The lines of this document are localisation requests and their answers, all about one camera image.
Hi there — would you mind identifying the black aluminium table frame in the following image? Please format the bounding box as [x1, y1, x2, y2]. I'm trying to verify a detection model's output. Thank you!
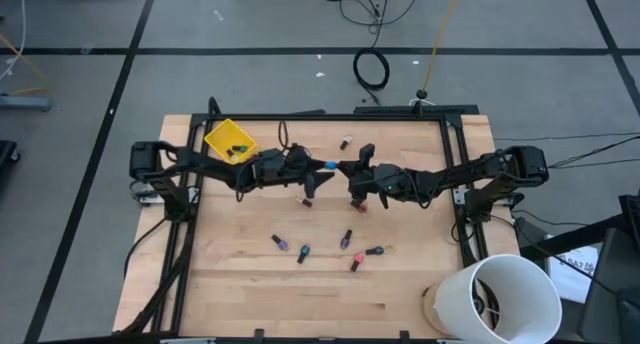
[115, 111, 489, 344]

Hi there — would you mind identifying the grey blue floor rail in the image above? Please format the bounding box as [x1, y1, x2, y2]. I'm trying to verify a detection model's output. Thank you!
[0, 94, 51, 112]

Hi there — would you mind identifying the yellow hanging cable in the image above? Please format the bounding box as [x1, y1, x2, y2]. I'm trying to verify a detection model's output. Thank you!
[422, 0, 464, 91]

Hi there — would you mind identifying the black office chair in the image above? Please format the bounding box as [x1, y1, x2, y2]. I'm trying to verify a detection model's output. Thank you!
[579, 226, 640, 344]

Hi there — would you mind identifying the white printed paper sheet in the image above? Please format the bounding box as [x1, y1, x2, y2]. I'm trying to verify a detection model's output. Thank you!
[547, 244, 600, 305]

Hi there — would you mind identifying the coiled black floor cable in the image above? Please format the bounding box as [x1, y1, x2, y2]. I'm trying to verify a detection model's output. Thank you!
[352, 47, 391, 105]

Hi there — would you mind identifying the round wooden base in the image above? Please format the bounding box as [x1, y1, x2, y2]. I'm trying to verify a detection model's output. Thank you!
[421, 282, 451, 336]

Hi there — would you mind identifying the white cylindrical lampshade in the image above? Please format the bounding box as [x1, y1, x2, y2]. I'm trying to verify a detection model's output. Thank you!
[433, 253, 564, 344]

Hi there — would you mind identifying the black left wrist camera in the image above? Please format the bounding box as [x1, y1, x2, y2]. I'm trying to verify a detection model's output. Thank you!
[257, 147, 289, 178]

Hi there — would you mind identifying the white floor cable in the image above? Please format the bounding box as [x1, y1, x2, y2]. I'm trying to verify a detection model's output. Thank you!
[0, 0, 27, 83]

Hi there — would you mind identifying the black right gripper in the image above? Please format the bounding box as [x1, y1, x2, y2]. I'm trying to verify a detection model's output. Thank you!
[339, 143, 381, 209]

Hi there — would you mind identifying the black flat bar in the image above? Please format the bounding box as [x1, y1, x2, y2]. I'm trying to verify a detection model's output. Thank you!
[352, 103, 480, 117]

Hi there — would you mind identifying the thin black floor cable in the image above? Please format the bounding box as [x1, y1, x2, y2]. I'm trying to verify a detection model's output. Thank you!
[493, 131, 640, 142]
[547, 134, 640, 171]

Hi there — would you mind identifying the yellow orange cable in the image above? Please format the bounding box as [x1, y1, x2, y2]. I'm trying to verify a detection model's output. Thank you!
[0, 32, 50, 96]

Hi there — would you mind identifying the yellow plastic basket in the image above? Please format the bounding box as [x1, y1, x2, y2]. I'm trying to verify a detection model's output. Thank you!
[203, 117, 259, 165]

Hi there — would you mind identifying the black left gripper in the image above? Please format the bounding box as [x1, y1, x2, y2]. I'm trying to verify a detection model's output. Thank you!
[285, 144, 335, 199]

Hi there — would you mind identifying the black slanted beam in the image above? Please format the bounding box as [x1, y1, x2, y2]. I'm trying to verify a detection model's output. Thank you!
[519, 213, 632, 263]

